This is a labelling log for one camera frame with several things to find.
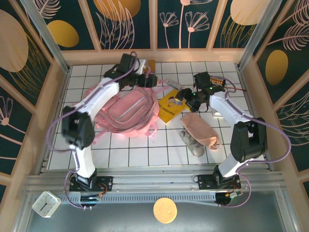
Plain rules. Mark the black electronic board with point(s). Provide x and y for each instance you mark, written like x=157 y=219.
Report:
x=217 y=79

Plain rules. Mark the pink student backpack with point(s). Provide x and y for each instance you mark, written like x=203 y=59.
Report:
x=130 y=108

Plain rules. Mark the brown leather wallet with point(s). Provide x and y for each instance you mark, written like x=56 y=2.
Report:
x=152 y=65

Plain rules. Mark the peach fabric pouch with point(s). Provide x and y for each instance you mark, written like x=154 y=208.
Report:
x=198 y=128

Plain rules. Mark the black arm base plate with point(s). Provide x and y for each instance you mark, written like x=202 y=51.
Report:
x=106 y=183
x=205 y=181

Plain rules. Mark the white pen pack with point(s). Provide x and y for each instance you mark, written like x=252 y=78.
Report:
x=173 y=83

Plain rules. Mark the yellow picture book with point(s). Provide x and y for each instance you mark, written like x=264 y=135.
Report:
x=169 y=113

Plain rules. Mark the floral patterned pencil case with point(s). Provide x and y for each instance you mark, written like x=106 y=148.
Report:
x=196 y=149

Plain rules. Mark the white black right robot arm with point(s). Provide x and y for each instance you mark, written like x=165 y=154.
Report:
x=224 y=106

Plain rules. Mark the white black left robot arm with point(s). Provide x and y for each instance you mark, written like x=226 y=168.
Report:
x=106 y=89

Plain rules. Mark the white square alarm clock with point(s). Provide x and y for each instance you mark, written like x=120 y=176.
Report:
x=46 y=204

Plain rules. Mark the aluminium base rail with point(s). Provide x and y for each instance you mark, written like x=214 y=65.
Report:
x=154 y=180

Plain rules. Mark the aluminium corner post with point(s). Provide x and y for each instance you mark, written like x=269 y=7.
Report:
x=46 y=36
x=258 y=31

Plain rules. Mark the black connector box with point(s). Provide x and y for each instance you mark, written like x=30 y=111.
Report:
x=223 y=199
x=88 y=201

